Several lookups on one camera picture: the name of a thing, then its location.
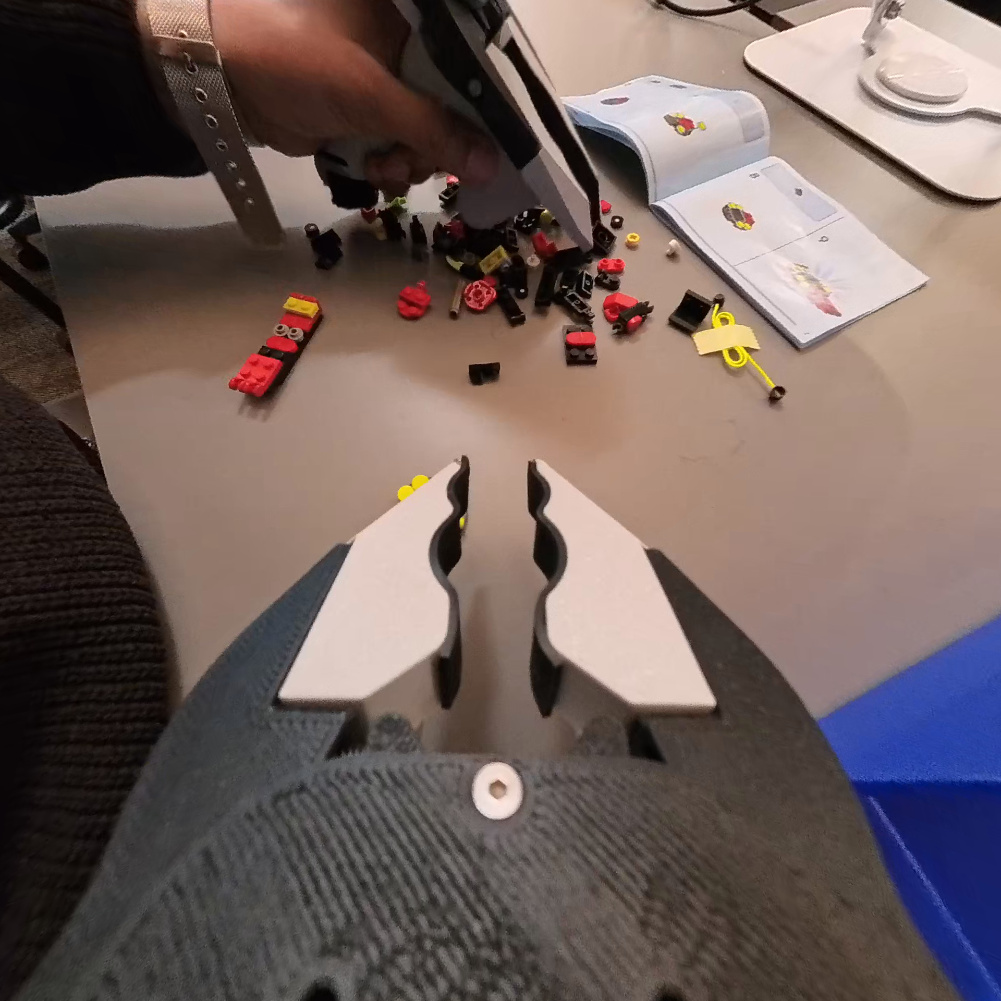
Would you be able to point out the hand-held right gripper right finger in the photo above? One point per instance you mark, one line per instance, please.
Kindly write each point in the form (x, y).
(625, 625)

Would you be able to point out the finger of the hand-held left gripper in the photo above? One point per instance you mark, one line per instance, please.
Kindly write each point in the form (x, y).
(575, 156)
(559, 203)

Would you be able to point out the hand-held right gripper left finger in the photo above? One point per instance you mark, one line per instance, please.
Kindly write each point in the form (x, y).
(367, 625)

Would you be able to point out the round black lego plate assembly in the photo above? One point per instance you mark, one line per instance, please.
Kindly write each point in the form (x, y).
(408, 493)

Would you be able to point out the small black lego bracket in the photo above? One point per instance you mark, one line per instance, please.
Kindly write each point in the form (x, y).
(483, 373)

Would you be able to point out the person's left forearm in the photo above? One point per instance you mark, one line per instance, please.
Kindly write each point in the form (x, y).
(78, 94)

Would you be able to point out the pile of lego pieces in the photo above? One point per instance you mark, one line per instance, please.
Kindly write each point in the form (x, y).
(508, 250)

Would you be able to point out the red round lego plate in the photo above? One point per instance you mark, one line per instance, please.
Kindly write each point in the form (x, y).
(479, 294)

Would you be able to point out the red black lego clip piece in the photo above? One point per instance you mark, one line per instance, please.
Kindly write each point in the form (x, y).
(625, 309)

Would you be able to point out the tan lego axle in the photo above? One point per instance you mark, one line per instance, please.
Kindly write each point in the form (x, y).
(456, 301)

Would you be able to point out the black lego plate red tile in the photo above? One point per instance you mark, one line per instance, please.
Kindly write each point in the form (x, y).
(580, 344)

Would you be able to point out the black lego slope piece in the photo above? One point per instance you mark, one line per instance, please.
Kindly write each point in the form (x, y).
(692, 311)

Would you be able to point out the lego instruction booklet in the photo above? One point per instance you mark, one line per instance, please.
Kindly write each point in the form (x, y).
(743, 195)

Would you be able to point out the red lego plate with pin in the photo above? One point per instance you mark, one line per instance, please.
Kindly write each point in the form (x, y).
(413, 301)

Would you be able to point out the red black lego strip assembly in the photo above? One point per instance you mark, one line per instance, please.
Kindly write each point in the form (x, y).
(278, 344)

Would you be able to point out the person's left hand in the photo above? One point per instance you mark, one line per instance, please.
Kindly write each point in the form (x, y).
(313, 70)

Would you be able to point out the beige tape strip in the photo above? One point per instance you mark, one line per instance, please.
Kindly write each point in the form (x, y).
(723, 340)

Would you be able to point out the person's black knit sweater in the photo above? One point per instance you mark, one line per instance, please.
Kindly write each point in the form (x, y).
(70, 665)

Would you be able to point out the white stand base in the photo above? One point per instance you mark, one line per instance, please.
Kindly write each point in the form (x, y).
(899, 117)

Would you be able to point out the blue storage bin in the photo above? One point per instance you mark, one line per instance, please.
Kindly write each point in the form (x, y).
(938, 782)

